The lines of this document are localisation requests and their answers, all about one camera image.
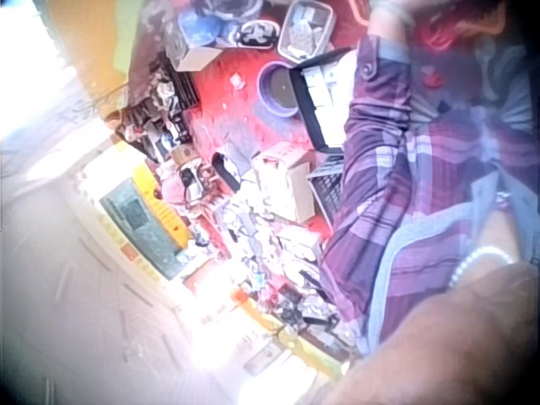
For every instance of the beige carton box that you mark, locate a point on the beige carton box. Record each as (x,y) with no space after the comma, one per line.
(284,185)

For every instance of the small black open box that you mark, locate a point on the small black open box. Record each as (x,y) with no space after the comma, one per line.
(225,166)

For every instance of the heap of small parts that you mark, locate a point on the heap of small parts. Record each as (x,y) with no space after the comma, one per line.
(270,261)

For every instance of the black plastic crate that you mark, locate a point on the black plastic crate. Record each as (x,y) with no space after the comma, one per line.
(329,190)

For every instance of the red table cloth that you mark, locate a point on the red table cloth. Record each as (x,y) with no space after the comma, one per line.
(228,109)

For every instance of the purple round bowl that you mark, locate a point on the purple round bowl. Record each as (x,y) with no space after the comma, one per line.
(274,90)

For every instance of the black tray with white boxes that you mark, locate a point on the black tray with white boxes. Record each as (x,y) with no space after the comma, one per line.
(325,93)

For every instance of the small white packet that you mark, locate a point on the small white packet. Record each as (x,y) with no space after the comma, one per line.
(237,81)

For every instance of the heap of black gadgets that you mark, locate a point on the heap of black gadgets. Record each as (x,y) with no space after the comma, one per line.
(158,126)

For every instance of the black slatted rack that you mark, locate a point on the black slatted rack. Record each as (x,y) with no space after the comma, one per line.
(183,84)

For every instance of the white cardboard box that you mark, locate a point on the white cardboard box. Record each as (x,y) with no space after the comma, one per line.
(196,57)

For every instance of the black and white oval case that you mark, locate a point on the black and white oval case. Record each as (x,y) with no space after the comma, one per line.
(257,34)

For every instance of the clear plastic container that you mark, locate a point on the clear plastic container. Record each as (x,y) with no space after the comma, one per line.
(306,29)

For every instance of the blue plastic bag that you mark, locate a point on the blue plastic bag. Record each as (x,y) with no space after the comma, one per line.
(197,26)

